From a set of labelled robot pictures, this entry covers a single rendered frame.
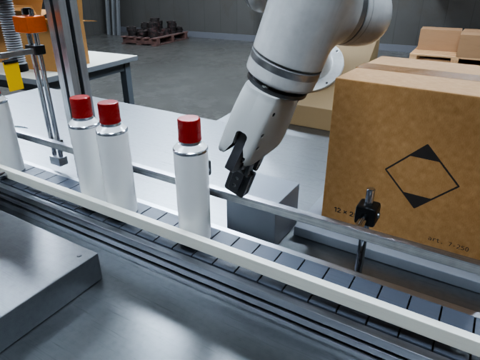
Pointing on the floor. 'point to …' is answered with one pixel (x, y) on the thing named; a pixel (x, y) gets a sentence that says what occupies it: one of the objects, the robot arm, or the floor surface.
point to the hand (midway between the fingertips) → (240, 179)
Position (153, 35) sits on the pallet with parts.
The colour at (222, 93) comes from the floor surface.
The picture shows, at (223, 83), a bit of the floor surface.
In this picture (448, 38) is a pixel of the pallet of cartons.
